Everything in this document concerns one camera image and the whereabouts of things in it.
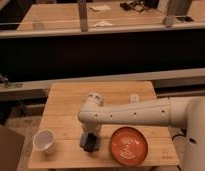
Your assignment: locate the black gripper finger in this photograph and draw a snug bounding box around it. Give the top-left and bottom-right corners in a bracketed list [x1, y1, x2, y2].
[84, 133, 97, 153]

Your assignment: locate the blue eraser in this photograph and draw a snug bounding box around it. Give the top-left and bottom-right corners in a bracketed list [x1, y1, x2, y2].
[80, 133, 100, 151]

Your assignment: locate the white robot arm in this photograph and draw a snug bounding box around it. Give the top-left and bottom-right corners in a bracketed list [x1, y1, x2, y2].
[78, 93, 205, 171]

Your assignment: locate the wooden table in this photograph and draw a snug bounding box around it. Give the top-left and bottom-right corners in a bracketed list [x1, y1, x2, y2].
[27, 80, 180, 170]

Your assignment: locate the orange plate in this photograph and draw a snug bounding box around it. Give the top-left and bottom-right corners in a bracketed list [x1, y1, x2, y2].
[109, 127, 148, 166]

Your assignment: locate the white paper cup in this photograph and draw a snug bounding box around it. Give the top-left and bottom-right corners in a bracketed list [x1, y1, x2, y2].
[33, 129, 55, 154]

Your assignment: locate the crumpled white tissue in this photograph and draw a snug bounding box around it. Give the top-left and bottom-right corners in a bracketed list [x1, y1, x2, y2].
[93, 20, 113, 27]

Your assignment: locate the white paper sheet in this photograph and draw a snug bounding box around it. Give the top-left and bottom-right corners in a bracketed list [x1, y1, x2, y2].
[90, 5, 111, 11]

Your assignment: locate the black tools pile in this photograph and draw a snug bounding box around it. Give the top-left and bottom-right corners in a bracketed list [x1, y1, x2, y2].
[120, 0, 149, 13]

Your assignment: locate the grey metal bracket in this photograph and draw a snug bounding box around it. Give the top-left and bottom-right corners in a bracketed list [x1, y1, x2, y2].
[0, 73, 12, 88]

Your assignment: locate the metal post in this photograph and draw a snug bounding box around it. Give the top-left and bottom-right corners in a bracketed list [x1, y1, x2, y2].
[78, 0, 88, 32]

